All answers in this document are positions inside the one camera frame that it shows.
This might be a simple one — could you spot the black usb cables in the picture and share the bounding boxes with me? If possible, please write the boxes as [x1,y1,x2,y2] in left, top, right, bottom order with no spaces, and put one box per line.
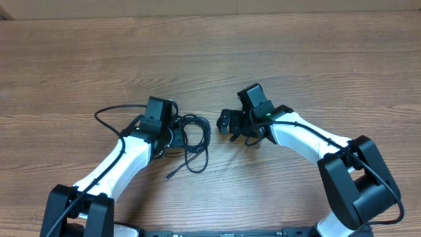
[163,113,212,181]

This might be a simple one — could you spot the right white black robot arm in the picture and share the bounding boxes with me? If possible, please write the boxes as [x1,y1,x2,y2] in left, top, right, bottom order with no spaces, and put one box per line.
[216,83,405,237]

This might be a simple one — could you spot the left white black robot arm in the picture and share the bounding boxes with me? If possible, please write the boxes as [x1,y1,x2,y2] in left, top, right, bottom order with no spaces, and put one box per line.
[40,97,178,237]

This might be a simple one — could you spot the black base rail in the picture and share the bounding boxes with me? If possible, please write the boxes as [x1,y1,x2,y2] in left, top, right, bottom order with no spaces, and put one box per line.
[139,226,321,237]

